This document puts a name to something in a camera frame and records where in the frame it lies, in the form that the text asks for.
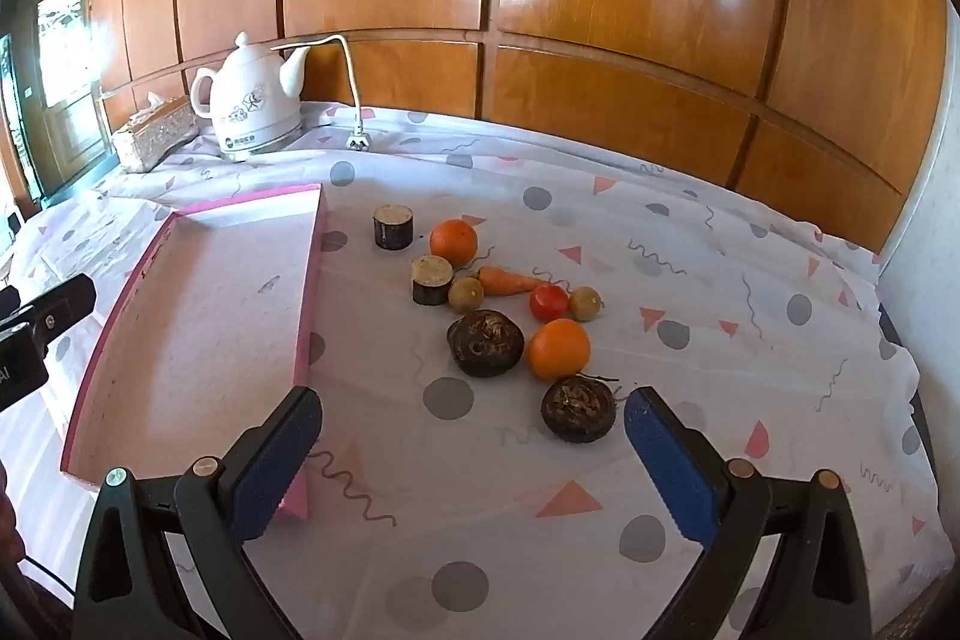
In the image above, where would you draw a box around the black table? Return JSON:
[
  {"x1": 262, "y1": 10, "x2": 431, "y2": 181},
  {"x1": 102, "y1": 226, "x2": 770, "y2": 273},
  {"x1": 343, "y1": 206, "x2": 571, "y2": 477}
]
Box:
[{"x1": 876, "y1": 299, "x2": 942, "y2": 536}]

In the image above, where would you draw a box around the red tomato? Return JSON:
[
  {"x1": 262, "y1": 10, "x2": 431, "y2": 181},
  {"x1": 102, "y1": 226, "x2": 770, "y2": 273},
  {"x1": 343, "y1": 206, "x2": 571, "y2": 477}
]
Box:
[{"x1": 529, "y1": 283, "x2": 571, "y2": 324}]

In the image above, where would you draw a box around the pink shallow tray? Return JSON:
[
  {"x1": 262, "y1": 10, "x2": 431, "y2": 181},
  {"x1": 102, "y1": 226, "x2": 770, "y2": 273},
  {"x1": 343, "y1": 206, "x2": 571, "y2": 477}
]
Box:
[{"x1": 58, "y1": 182, "x2": 325, "y2": 525}]

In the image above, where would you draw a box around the white patterned tablecloth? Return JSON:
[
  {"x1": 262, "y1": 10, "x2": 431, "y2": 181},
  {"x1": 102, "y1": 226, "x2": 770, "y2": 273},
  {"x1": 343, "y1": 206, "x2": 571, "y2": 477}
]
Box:
[{"x1": 0, "y1": 100, "x2": 942, "y2": 640}]

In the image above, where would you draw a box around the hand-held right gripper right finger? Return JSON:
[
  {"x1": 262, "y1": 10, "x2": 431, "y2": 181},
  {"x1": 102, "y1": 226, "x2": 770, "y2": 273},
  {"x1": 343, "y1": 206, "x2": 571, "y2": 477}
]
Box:
[{"x1": 624, "y1": 385, "x2": 875, "y2": 640}]

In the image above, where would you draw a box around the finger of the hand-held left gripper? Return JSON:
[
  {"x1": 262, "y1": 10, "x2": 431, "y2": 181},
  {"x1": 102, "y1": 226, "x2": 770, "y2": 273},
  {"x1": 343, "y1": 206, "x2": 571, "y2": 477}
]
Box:
[{"x1": 0, "y1": 275, "x2": 97, "y2": 342}]

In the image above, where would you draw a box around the silver kettle base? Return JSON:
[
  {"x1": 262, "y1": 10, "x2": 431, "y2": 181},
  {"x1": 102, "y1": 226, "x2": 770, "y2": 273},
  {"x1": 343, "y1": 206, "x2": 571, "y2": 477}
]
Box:
[{"x1": 217, "y1": 130, "x2": 302, "y2": 163}]

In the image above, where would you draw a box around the ornate silver tissue box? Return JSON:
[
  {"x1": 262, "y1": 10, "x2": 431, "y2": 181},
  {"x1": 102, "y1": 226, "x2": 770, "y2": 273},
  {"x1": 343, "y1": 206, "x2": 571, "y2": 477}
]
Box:
[{"x1": 111, "y1": 92, "x2": 202, "y2": 172}]

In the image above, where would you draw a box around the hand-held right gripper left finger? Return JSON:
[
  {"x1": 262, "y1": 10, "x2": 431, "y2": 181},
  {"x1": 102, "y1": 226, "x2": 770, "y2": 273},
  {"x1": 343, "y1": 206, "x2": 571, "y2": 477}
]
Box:
[{"x1": 73, "y1": 385, "x2": 324, "y2": 640}]

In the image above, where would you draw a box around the white power cord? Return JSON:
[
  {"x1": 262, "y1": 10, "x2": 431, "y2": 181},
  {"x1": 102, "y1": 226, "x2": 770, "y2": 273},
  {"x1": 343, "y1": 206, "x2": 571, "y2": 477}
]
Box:
[{"x1": 270, "y1": 34, "x2": 374, "y2": 154}]

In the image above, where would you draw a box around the small brown longan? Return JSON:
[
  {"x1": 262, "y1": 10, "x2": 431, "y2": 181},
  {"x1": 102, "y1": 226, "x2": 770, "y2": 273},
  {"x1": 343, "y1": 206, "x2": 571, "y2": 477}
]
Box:
[{"x1": 448, "y1": 276, "x2": 485, "y2": 314}]

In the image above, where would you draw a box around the orange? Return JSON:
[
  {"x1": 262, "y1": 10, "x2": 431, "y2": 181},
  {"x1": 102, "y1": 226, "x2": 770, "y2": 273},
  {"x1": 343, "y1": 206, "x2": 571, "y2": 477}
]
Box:
[
  {"x1": 429, "y1": 218, "x2": 479, "y2": 268},
  {"x1": 526, "y1": 318, "x2": 592, "y2": 382}
]

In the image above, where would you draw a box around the small carrot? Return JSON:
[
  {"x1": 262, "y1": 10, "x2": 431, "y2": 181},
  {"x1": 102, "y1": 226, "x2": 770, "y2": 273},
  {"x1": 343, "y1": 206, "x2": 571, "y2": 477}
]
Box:
[{"x1": 469, "y1": 265, "x2": 548, "y2": 298}]

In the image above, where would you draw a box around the wooden door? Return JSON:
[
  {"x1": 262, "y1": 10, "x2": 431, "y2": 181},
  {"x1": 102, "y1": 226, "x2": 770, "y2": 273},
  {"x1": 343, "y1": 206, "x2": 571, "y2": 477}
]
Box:
[{"x1": 0, "y1": 0, "x2": 102, "y2": 206}]

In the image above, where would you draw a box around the white ceramic electric kettle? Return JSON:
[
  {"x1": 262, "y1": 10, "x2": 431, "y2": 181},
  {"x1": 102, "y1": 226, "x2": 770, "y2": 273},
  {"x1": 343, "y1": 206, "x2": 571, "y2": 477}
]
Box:
[{"x1": 190, "y1": 31, "x2": 312, "y2": 154}]

